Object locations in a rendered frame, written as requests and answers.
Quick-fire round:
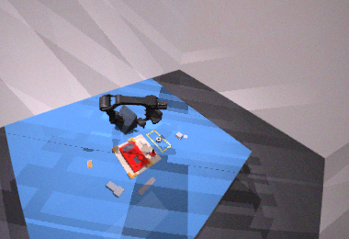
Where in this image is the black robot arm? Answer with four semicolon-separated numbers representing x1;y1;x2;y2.
99;94;167;125

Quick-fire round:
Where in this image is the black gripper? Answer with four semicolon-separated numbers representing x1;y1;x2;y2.
136;109;163;129

